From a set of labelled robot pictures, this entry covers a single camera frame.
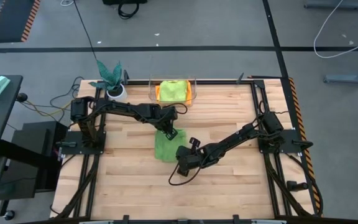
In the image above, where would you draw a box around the black right camera cable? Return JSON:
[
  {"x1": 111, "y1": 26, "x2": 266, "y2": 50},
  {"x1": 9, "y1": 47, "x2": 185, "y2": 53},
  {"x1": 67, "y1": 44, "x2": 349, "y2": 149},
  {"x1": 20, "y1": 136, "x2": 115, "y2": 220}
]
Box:
[{"x1": 168, "y1": 161, "x2": 202, "y2": 187}]

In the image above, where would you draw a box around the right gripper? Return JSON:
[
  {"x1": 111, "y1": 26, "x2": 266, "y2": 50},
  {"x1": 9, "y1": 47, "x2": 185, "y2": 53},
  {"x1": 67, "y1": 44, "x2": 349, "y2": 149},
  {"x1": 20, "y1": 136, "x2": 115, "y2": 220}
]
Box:
[{"x1": 175, "y1": 137, "x2": 203, "y2": 177}]

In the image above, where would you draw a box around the thin black hanging cable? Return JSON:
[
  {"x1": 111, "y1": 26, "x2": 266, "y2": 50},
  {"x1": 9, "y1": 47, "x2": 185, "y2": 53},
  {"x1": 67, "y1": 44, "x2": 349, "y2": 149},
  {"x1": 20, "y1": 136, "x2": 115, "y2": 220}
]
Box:
[{"x1": 72, "y1": 0, "x2": 98, "y2": 60}]

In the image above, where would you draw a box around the grey metal stand foot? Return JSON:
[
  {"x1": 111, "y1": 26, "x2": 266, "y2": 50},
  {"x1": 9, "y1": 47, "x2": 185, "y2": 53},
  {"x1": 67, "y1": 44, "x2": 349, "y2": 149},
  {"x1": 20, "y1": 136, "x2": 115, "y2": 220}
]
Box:
[
  {"x1": 304, "y1": 0, "x2": 358, "y2": 10},
  {"x1": 323, "y1": 61, "x2": 358, "y2": 85}
]

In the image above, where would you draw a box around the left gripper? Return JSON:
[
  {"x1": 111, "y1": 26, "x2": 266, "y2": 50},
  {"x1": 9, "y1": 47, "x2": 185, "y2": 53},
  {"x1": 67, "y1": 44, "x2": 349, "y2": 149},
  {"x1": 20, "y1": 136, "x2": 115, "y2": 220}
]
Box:
[{"x1": 158, "y1": 107, "x2": 179, "y2": 141}]

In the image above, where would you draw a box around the orange black hazard strip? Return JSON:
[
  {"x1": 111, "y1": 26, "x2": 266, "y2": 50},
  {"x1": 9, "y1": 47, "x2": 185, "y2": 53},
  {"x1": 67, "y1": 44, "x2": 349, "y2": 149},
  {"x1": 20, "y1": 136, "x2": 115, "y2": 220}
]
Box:
[{"x1": 289, "y1": 77, "x2": 324, "y2": 217}]

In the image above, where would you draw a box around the snake plant in white pot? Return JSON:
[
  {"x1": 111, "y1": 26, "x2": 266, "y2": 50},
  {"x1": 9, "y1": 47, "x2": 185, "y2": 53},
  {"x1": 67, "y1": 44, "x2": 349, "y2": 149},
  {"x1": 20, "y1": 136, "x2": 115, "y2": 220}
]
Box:
[{"x1": 88, "y1": 59, "x2": 129, "y2": 102}]

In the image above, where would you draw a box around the black cable bundle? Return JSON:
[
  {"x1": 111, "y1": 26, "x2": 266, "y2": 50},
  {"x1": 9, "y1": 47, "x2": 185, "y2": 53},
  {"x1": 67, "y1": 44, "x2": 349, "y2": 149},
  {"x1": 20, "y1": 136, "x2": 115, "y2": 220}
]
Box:
[{"x1": 20, "y1": 76, "x2": 86, "y2": 123}]

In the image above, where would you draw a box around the black equipment cabinet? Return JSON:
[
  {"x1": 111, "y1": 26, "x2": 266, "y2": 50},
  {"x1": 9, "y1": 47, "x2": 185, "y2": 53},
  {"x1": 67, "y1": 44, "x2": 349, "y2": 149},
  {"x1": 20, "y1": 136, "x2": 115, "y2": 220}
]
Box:
[{"x1": 0, "y1": 120, "x2": 70, "y2": 202}]

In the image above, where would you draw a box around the black camera cable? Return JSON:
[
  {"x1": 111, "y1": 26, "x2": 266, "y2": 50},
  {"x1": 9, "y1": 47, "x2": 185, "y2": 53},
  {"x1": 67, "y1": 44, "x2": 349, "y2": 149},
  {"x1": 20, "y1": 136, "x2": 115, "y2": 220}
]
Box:
[
  {"x1": 168, "y1": 161, "x2": 202, "y2": 187},
  {"x1": 163, "y1": 103, "x2": 188, "y2": 115}
]

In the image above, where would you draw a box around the green microfiber towel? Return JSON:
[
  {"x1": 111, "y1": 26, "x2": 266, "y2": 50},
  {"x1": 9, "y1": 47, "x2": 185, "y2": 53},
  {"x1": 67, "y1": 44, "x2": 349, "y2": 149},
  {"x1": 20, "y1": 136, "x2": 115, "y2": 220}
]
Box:
[
  {"x1": 159, "y1": 80, "x2": 188, "y2": 103},
  {"x1": 154, "y1": 128, "x2": 188, "y2": 163}
]

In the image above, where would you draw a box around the black table edge rail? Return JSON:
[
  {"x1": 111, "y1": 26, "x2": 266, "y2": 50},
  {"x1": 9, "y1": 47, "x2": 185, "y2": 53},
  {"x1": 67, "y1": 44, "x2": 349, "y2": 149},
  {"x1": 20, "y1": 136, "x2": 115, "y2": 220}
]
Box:
[{"x1": 50, "y1": 215, "x2": 323, "y2": 224}]

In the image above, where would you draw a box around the black mat with orange edge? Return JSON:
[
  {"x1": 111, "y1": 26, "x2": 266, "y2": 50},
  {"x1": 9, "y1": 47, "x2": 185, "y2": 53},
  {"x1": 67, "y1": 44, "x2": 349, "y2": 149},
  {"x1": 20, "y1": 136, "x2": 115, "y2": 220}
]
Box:
[{"x1": 0, "y1": 0, "x2": 42, "y2": 44}]

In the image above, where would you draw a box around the clear plastic bin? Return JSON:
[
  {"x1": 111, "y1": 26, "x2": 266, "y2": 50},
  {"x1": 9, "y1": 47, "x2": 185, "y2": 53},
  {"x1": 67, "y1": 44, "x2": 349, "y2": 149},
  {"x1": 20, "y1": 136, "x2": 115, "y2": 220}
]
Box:
[{"x1": 149, "y1": 74, "x2": 198, "y2": 108}]

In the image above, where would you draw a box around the black coiled cable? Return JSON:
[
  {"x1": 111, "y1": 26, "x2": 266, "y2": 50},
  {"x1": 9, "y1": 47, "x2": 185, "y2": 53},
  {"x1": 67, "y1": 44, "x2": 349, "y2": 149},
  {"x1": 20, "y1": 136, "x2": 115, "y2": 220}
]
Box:
[{"x1": 116, "y1": 0, "x2": 140, "y2": 20}]

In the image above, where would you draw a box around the black left camera cable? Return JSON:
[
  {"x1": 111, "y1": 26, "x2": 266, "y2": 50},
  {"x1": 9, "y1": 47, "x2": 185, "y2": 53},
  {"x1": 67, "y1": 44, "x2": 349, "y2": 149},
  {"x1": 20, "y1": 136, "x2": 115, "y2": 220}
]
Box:
[{"x1": 163, "y1": 103, "x2": 188, "y2": 115}]

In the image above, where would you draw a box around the white floor cable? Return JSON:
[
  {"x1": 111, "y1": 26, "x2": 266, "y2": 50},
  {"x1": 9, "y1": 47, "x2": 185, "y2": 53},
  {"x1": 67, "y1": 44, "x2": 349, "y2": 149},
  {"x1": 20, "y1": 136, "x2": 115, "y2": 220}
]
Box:
[{"x1": 313, "y1": 0, "x2": 358, "y2": 59}]

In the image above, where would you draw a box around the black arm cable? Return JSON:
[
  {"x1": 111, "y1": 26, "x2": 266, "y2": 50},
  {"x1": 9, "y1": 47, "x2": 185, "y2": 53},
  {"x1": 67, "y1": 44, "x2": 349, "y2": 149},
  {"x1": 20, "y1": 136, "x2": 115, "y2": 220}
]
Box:
[{"x1": 258, "y1": 100, "x2": 290, "y2": 115}]

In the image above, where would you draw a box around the black aluminium frame rail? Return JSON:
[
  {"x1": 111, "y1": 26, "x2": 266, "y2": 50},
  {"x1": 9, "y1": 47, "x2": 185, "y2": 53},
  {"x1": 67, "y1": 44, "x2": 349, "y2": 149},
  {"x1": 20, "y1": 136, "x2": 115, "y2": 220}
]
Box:
[
  {"x1": 250, "y1": 80, "x2": 282, "y2": 216},
  {"x1": 103, "y1": 90, "x2": 109, "y2": 134},
  {"x1": 283, "y1": 77, "x2": 323, "y2": 217},
  {"x1": 84, "y1": 88, "x2": 102, "y2": 218}
]

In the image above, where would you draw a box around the black clamp lever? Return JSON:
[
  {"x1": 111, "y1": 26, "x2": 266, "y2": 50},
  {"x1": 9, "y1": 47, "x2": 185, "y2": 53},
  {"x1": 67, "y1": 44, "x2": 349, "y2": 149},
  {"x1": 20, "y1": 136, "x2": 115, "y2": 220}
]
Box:
[
  {"x1": 286, "y1": 180, "x2": 310, "y2": 192},
  {"x1": 291, "y1": 139, "x2": 314, "y2": 150}
]

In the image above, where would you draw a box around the orange microfiber towel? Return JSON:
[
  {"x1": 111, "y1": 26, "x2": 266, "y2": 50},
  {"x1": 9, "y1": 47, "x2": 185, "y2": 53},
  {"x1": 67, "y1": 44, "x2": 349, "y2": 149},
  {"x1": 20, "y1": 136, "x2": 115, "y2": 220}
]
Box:
[{"x1": 155, "y1": 80, "x2": 193, "y2": 106}]

